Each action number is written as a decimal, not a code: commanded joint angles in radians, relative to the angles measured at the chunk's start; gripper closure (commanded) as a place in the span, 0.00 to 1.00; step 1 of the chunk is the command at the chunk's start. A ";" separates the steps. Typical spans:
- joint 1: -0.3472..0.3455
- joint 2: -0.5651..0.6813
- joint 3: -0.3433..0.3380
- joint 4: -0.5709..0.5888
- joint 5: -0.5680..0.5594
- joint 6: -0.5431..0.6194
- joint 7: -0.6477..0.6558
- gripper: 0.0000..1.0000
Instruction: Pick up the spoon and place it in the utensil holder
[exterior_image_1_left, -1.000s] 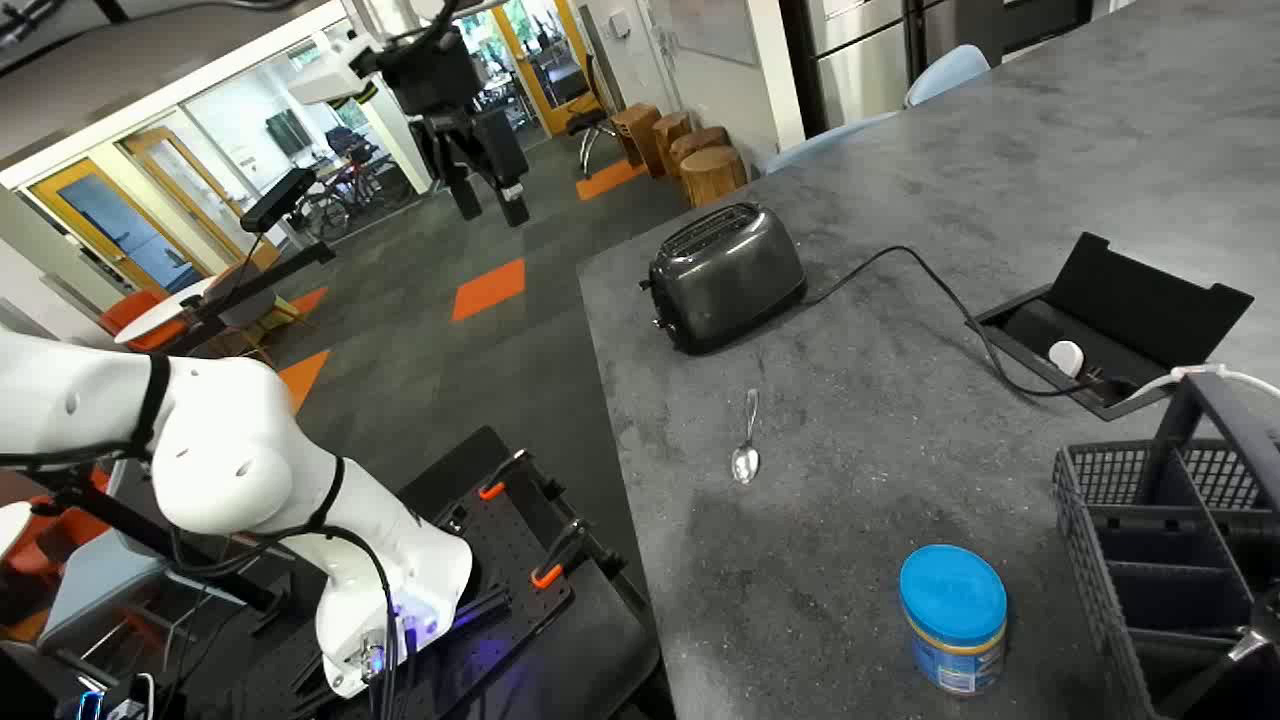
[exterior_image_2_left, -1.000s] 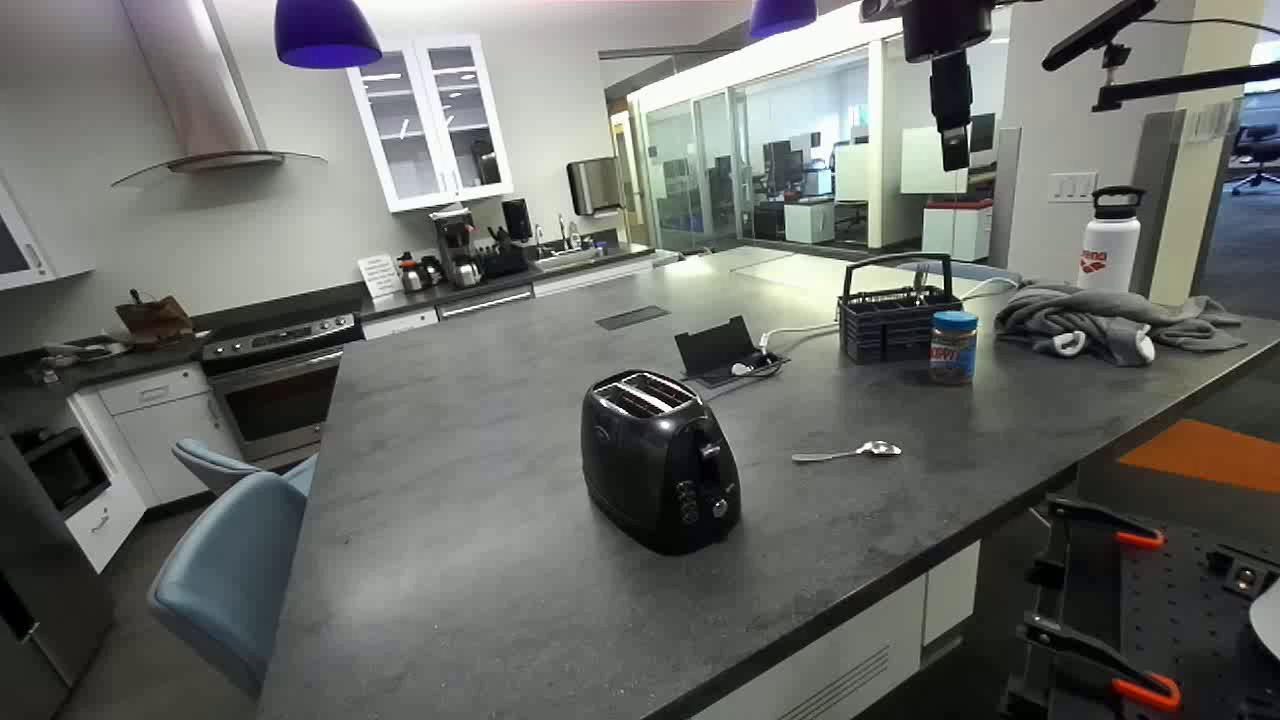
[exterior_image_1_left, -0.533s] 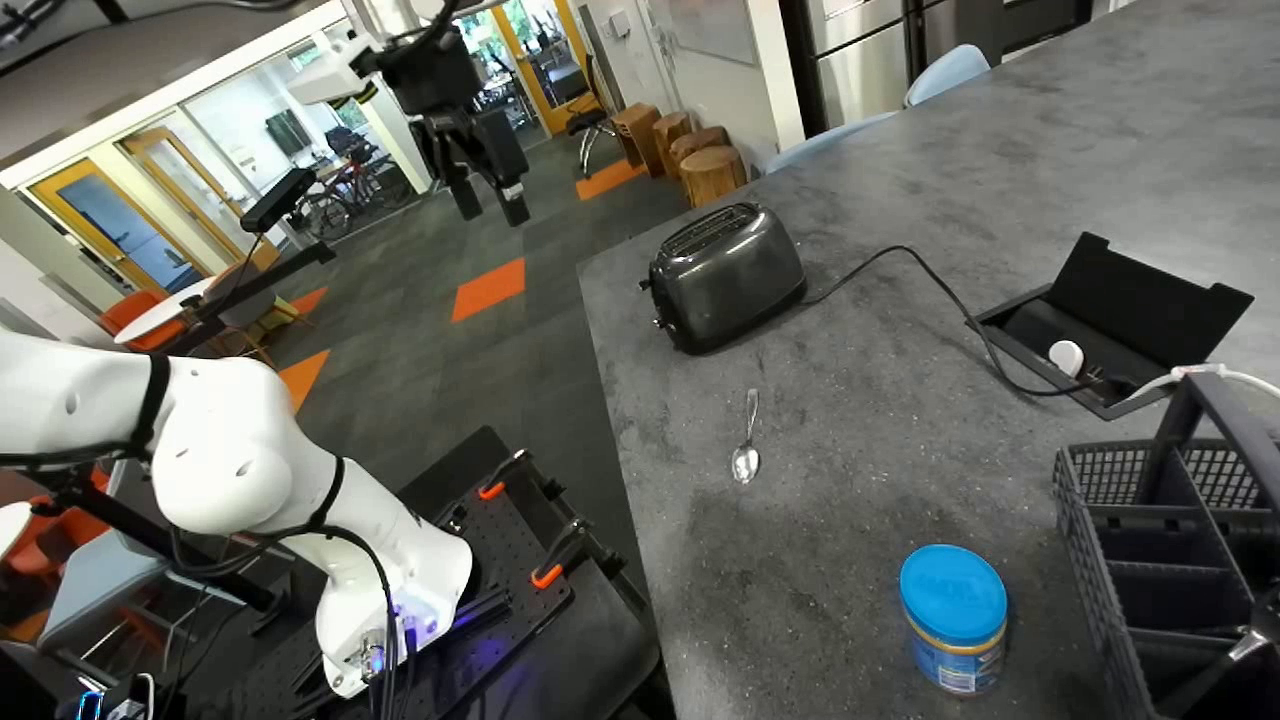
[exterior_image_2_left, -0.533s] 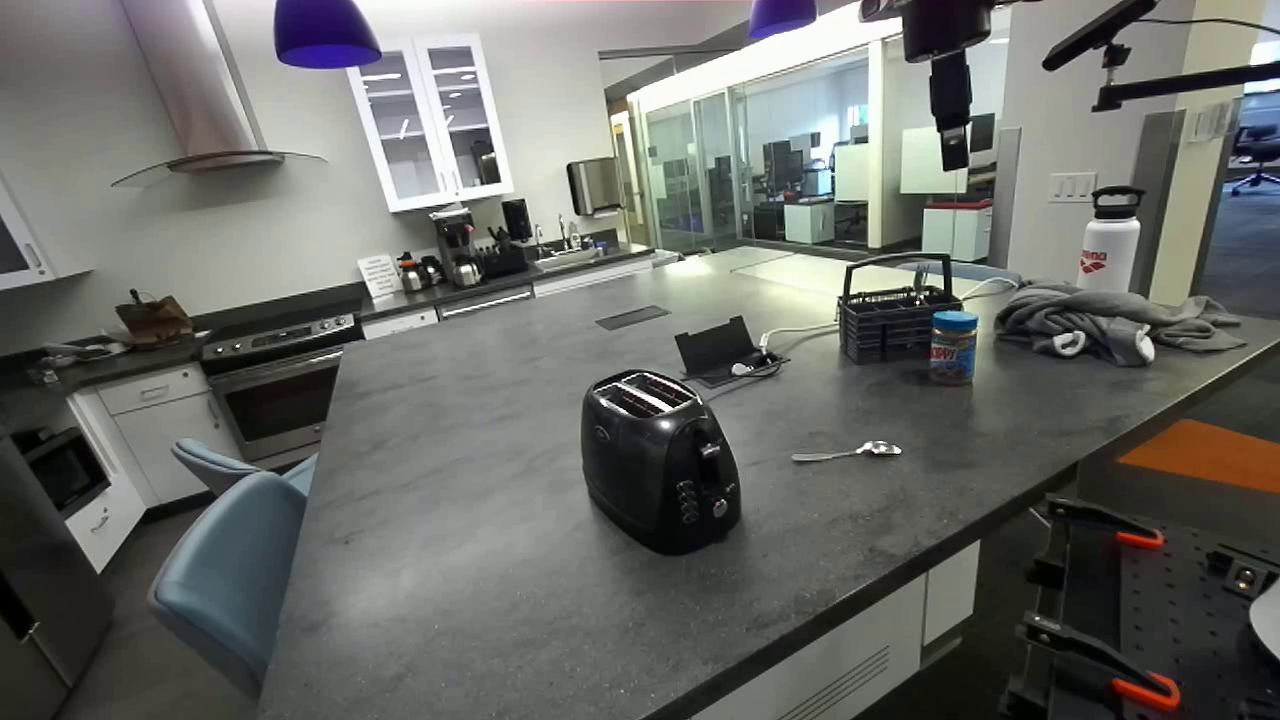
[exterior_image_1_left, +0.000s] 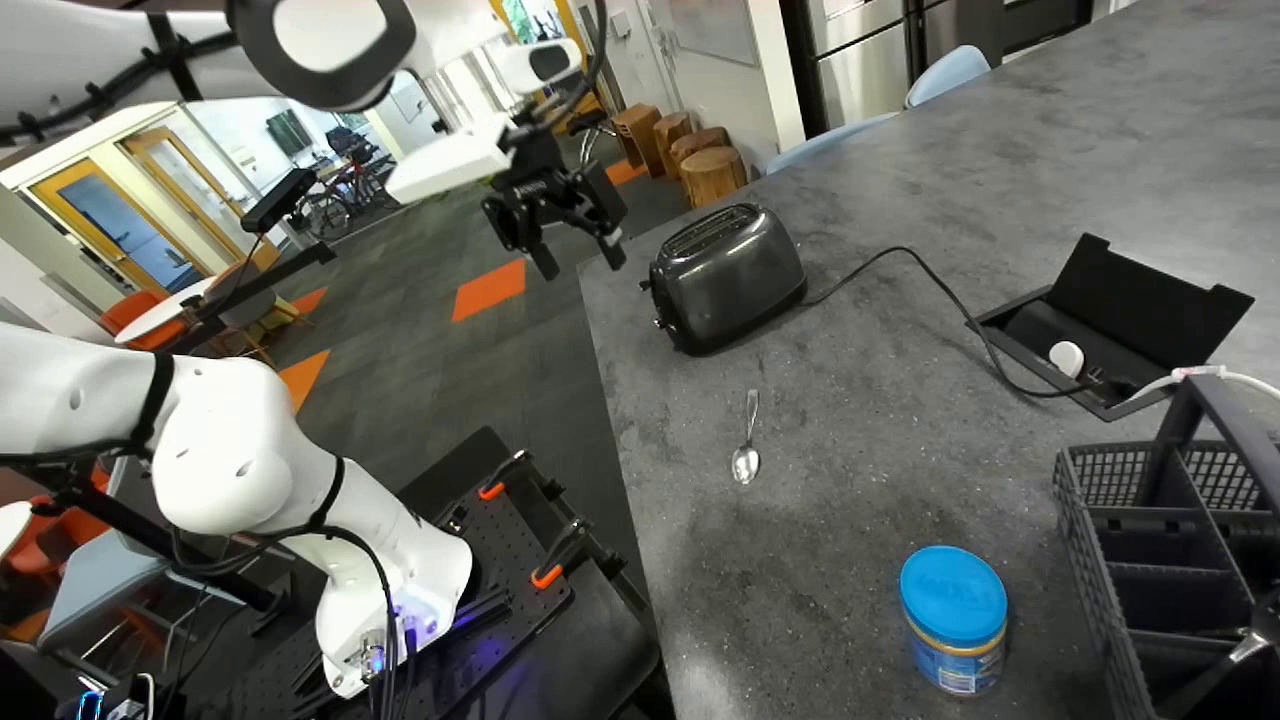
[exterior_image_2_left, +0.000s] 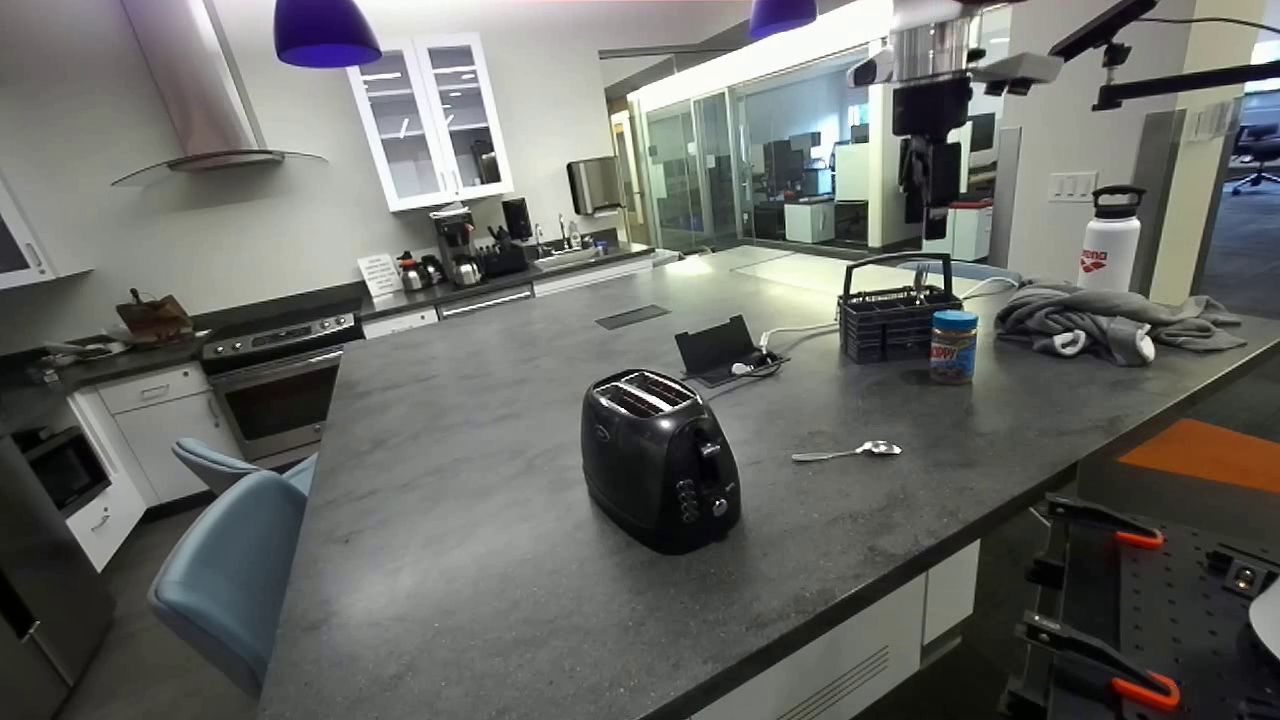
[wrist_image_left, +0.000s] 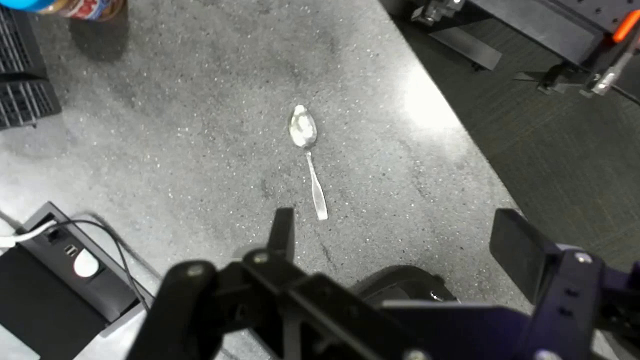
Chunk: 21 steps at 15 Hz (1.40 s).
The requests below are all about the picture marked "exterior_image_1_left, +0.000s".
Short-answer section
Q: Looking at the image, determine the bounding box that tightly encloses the white cable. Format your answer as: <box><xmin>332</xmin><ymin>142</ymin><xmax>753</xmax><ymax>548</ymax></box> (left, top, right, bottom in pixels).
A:
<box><xmin>1112</xmin><ymin>359</ymin><xmax>1280</xmax><ymax>412</ymax></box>

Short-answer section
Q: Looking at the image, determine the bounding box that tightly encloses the black two-slot toaster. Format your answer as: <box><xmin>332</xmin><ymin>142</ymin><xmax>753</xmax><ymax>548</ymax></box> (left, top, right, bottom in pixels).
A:
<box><xmin>640</xmin><ymin>200</ymin><xmax>814</xmax><ymax>359</ymax></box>

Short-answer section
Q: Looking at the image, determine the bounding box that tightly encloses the silver metal spoon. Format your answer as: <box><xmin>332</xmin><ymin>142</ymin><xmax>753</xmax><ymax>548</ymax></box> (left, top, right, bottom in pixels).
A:
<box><xmin>729</xmin><ymin>350</ymin><xmax>773</xmax><ymax>488</ymax></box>

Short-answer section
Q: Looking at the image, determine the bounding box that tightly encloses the light blue chair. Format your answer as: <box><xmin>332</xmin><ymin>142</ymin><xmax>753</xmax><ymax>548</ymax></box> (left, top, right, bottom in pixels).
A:
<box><xmin>764</xmin><ymin>108</ymin><xmax>899</xmax><ymax>181</ymax></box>
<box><xmin>899</xmin><ymin>39</ymin><xmax>1002</xmax><ymax>113</ymax></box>

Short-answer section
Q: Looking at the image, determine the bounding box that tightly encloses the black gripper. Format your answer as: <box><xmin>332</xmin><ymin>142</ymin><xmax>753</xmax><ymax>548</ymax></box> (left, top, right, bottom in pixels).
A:
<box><xmin>479</xmin><ymin>120</ymin><xmax>633</xmax><ymax>283</ymax></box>

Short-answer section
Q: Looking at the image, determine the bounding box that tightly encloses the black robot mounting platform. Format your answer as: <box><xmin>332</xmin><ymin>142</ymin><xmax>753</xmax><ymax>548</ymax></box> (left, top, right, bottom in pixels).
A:
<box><xmin>172</xmin><ymin>423</ymin><xmax>673</xmax><ymax>720</ymax></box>

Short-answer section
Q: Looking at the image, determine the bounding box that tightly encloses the orange-handled black clamp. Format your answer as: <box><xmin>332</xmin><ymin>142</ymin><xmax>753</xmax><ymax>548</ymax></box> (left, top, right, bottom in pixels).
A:
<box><xmin>526</xmin><ymin>515</ymin><xmax>600</xmax><ymax>599</ymax></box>
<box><xmin>467</xmin><ymin>448</ymin><xmax>539</xmax><ymax>513</ymax></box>

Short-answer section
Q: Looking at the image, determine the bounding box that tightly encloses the black toaster power cord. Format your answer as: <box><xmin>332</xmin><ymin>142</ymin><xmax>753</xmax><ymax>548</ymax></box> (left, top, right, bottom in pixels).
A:
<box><xmin>798</xmin><ymin>240</ymin><xmax>1112</xmax><ymax>405</ymax></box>

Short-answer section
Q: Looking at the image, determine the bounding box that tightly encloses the black mesh utensil holder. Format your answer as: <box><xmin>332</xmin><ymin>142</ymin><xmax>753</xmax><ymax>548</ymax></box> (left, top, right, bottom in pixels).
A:
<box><xmin>1047</xmin><ymin>368</ymin><xmax>1280</xmax><ymax>720</ymax></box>

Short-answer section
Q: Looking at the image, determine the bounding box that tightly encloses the black pop-up outlet box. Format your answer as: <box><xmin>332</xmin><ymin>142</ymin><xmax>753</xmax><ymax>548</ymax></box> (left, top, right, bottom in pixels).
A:
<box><xmin>970</xmin><ymin>230</ymin><xmax>1255</xmax><ymax>426</ymax></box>

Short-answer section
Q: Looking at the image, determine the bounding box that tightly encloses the stainless steel refrigerator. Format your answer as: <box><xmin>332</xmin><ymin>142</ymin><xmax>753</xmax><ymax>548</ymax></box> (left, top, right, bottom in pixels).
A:
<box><xmin>775</xmin><ymin>0</ymin><xmax>966</xmax><ymax>130</ymax></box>

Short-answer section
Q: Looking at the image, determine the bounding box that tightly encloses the blue-lidded jar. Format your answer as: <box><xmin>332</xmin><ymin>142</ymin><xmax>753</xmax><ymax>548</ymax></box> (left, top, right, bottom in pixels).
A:
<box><xmin>898</xmin><ymin>538</ymin><xmax>1012</xmax><ymax>700</ymax></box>

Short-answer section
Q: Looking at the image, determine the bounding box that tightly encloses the white round plug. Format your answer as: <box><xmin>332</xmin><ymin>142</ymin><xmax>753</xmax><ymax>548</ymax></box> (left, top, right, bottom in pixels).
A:
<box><xmin>1045</xmin><ymin>335</ymin><xmax>1089</xmax><ymax>381</ymax></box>

